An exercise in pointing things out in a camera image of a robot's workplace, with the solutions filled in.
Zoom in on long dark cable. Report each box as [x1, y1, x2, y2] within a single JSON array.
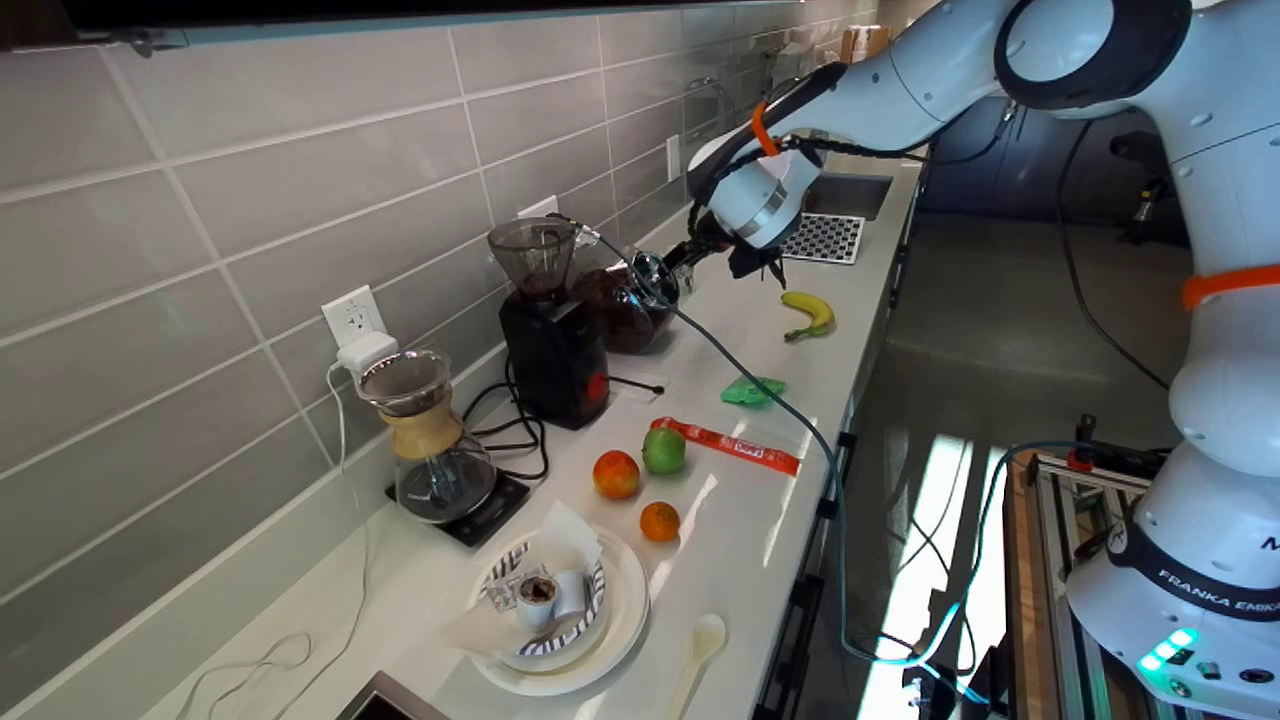
[[578, 223, 995, 712]]

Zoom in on red strip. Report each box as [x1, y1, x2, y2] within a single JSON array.
[[651, 414, 805, 482]]

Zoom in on small orange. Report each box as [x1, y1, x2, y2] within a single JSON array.
[[634, 496, 682, 547]]

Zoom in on red orange fruit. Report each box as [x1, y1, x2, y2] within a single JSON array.
[[588, 449, 647, 506]]

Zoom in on white cable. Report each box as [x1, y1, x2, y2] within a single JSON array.
[[171, 359, 382, 720]]

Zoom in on black coffee scale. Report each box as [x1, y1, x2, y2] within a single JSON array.
[[382, 467, 532, 547]]

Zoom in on white spoon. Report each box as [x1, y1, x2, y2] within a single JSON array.
[[671, 609, 732, 720]]

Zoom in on black coiled cable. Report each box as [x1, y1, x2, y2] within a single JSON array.
[[456, 376, 552, 486]]

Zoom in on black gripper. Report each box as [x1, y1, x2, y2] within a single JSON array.
[[657, 195, 791, 298]]

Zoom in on dark upper cabinet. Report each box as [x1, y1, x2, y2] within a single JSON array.
[[0, 0, 805, 52]]

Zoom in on metal frame cart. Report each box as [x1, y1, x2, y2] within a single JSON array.
[[1005, 443, 1164, 720]]

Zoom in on white power plug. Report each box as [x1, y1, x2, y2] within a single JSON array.
[[331, 331, 399, 393]]

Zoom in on yellow banana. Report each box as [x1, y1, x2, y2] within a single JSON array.
[[775, 290, 841, 346]]

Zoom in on black coffee grinder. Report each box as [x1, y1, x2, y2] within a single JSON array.
[[485, 211, 617, 431]]

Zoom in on white plate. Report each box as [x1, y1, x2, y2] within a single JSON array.
[[469, 526, 651, 699]]

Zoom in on patterned bowl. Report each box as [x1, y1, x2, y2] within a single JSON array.
[[474, 538, 617, 676]]

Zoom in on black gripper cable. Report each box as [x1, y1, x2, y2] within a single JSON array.
[[682, 62, 857, 204]]

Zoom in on orange cable strap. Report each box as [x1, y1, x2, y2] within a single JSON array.
[[1174, 259, 1280, 312], [746, 98, 785, 162]]

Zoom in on green apple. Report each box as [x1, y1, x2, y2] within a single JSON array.
[[639, 422, 692, 482]]

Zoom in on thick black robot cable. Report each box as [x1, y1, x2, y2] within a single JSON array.
[[1051, 115, 1174, 393]]

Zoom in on green cloth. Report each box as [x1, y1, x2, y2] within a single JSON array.
[[715, 371, 791, 414]]

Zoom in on white paper filter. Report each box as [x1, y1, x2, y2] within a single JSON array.
[[443, 496, 613, 655]]

